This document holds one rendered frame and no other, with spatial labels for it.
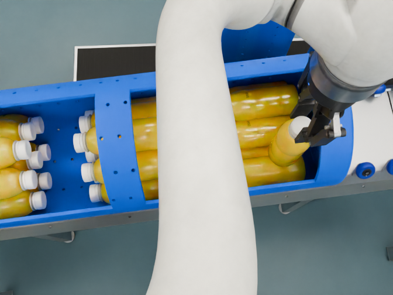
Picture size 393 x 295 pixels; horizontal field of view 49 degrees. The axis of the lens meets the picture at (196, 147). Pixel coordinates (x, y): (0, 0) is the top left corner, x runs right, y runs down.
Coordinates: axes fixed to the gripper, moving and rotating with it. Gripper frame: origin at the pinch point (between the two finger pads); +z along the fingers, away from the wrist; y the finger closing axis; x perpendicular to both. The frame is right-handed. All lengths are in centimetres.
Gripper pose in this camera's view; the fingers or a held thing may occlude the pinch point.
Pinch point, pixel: (304, 122)
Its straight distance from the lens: 76.7
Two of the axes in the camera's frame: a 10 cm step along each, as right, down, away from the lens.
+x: -9.9, 1.2, -0.3
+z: 0.0, 2.6, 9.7
